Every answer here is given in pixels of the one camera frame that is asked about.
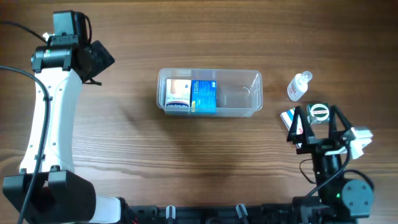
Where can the green balm box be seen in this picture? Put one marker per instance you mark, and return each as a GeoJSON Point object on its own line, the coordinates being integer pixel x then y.
{"type": "Point", "coordinates": [318, 113]}

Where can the white dropper bottle clear cap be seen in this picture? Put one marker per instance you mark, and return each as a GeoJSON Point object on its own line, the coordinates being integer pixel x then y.
{"type": "Point", "coordinates": [299, 85]}

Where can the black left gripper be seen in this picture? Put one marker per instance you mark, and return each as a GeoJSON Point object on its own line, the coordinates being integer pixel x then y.
{"type": "Point", "coordinates": [101, 58]}

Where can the clear plastic container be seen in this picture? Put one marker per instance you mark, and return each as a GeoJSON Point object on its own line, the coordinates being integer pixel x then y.
{"type": "Point", "coordinates": [238, 94]}

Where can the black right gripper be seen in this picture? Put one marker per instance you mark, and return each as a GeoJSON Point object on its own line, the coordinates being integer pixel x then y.
{"type": "Point", "coordinates": [321, 145]}

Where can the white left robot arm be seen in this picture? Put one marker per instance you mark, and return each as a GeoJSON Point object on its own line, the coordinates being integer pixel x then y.
{"type": "Point", "coordinates": [47, 189]}

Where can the blue VapoDrops box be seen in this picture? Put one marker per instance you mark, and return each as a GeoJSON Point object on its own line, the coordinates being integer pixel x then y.
{"type": "Point", "coordinates": [203, 96]}

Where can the white Panadol caplets box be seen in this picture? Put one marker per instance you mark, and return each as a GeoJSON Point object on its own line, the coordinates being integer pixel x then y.
{"type": "Point", "coordinates": [287, 118]}

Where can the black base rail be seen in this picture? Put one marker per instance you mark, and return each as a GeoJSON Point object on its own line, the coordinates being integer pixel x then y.
{"type": "Point", "coordinates": [237, 214]}

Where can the white Hansaplast plaster box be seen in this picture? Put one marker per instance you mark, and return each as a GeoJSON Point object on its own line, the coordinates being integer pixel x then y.
{"type": "Point", "coordinates": [178, 93]}

